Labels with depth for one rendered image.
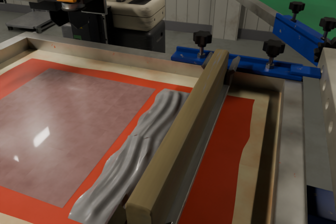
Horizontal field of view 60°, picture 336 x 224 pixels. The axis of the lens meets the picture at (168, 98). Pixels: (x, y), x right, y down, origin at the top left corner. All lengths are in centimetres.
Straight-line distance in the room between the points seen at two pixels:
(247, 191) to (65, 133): 33
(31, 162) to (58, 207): 11
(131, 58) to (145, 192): 50
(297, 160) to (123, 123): 31
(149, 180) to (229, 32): 330
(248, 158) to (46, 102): 43
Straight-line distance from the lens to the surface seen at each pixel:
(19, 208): 48
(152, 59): 74
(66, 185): 48
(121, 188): 45
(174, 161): 34
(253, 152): 52
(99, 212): 43
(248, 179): 48
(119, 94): 66
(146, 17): 146
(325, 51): 73
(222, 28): 357
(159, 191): 32
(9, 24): 422
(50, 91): 71
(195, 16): 369
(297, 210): 42
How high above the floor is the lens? 130
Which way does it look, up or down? 33 degrees down
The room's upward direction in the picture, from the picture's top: straight up
